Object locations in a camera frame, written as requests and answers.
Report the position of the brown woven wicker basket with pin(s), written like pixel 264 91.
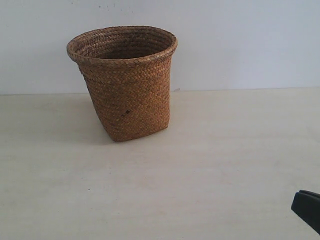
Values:
pixel 127 72

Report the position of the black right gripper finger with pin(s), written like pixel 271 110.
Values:
pixel 306 205

